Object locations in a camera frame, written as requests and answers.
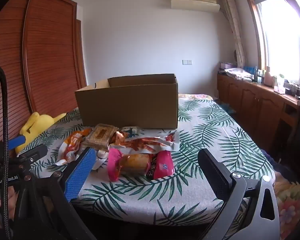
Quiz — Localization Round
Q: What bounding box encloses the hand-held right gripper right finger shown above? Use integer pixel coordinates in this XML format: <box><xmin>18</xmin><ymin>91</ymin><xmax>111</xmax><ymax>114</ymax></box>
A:
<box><xmin>197</xmin><ymin>148</ymin><xmax>283</xmax><ymax>240</ymax></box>

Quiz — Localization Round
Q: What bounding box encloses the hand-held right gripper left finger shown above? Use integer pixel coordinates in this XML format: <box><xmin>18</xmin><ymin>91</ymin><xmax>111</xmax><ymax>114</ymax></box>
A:
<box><xmin>32</xmin><ymin>146</ymin><xmax>98</xmax><ymax>240</ymax></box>

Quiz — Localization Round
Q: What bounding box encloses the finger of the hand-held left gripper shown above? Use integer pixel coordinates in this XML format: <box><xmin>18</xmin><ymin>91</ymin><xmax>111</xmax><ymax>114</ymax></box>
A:
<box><xmin>8</xmin><ymin>135</ymin><xmax>26</xmax><ymax>151</ymax></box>
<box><xmin>16</xmin><ymin>144</ymin><xmax>48</xmax><ymax>163</ymax></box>

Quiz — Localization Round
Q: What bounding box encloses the orange and white snack packet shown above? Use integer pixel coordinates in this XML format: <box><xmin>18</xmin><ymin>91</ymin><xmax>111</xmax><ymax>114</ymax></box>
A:
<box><xmin>55</xmin><ymin>129</ymin><xmax>93</xmax><ymax>165</ymax></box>

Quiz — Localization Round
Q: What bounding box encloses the clear packet of brown cake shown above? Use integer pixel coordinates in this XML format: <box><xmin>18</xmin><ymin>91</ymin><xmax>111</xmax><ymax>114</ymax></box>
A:
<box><xmin>82</xmin><ymin>124</ymin><xmax>119</xmax><ymax>152</ymax></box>

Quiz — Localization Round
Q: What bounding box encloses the pink bread packet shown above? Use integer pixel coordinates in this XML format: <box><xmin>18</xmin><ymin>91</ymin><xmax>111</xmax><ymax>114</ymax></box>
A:
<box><xmin>107</xmin><ymin>148</ymin><xmax>175</xmax><ymax>182</ymax></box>

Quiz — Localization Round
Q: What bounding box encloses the small orange foil packet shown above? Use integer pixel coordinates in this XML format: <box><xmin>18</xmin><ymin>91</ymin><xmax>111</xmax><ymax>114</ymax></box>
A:
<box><xmin>110</xmin><ymin>131</ymin><xmax>129</xmax><ymax>145</ymax></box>

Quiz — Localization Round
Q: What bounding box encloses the small white and green packet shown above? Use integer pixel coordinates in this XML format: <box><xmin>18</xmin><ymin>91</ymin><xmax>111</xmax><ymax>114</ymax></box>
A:
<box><xmin>121</xmin><ymin>126</ymin><xmax>140</xmax><ymax>134</ymax></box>

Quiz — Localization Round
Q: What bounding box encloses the white packet with red print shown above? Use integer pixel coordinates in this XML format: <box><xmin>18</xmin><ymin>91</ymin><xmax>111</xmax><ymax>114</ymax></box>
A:
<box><xmin>109</xmin><ymin>131</ymin><xmax>180</xmax><ymax>154</ymax></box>

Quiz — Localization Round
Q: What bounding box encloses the brown cardboard box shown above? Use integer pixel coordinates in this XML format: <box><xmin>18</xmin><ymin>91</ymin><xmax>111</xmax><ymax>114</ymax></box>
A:
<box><xmin>74</xmin><ymin>74</ymin><xmax>179</xmax><ymax>130</ymax></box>

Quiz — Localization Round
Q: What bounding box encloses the person's left hand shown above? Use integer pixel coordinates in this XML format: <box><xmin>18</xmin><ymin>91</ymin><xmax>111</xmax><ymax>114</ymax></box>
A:
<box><xmin>0</xmin><ymin>187</ymin><xmax>17</xmax><ymax>228</ymax></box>

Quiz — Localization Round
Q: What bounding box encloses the yellow plush toy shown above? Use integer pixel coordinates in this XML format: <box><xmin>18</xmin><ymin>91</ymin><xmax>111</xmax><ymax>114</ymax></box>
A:
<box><xmin>19</xmin><ymin>112</ymin><xmax>67</xmax><ymax>153</ymax></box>

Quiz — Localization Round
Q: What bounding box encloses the leaf print bedsheet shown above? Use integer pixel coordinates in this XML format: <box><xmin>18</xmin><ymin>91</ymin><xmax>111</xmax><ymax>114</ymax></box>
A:
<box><xmin>27</xmin><ymin>97</ymin><xmax>275</xmax><ymax>227</ymax></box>

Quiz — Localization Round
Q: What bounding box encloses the floral quilt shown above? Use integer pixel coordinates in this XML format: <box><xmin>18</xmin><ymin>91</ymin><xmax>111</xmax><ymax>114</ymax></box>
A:
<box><xmin>177</xmin><ymin>94</ymin><xmax>300</xmax><ymax>235</ymax></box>

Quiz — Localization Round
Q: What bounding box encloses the long wooden cabinet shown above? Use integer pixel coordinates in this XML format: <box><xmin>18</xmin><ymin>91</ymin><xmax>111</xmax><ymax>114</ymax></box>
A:
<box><xmin>217</xmin><ymin>72</ymin><xmax>300</xmax><ymax>153</ymax></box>

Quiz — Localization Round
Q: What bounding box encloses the wooden slatted wardrobe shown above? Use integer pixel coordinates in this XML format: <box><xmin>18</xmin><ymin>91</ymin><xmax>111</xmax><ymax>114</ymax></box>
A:
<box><xmin>0</xmin><ymin>0</ymin><xmax>88</xmax><ymax>145</ymax></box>

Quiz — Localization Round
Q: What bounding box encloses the folded floral cloth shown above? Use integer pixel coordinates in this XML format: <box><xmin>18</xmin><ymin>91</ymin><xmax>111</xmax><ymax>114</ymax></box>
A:
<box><xmin>225</xmin><ymin>67</ymin><xmax>253</xmax><ymax>80</ymax></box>

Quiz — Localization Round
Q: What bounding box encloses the pink thermos jug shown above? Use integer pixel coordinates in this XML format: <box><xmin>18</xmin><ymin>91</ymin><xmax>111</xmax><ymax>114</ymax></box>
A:
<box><xmin>264</xmin><ymin>66</ymin><xmax>272</xmax><ymax>85</ymax></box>

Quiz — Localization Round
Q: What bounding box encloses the white bottle with green cap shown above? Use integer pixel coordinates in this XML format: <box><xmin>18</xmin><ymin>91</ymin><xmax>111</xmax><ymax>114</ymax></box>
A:
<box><xmin>277</xmin><ymin>74</ymin><xmax>285</xmax><ymax>93</ymax></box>

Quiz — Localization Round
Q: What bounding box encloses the patterned beige curtain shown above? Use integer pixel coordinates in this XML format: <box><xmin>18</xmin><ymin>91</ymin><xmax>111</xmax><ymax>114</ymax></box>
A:
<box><xmin>220</xmin><ymin>0</ymin><xmax>246</xmax><ymax>68</ymax></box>

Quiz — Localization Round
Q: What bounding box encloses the wooden framed window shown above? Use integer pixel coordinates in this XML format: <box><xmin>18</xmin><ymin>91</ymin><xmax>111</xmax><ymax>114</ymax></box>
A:
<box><xmin>241</xmin><ymin>0</ymin><xmax>300</xmax><ymax>100</ymax></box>

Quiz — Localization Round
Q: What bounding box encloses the cream air conditioner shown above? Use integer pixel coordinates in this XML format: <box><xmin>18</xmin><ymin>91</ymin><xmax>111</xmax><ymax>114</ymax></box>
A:
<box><xmin>170</xmin><ymin>0</ymin><xmax>220</xmax><ymax>12</ymax></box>

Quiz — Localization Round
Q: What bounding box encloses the black braided cable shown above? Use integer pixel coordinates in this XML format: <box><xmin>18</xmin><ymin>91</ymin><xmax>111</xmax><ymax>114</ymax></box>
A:
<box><xmin>0</xmin><ymin>62</ymin><xmax>10</xmax><ymax>205</ymax></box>

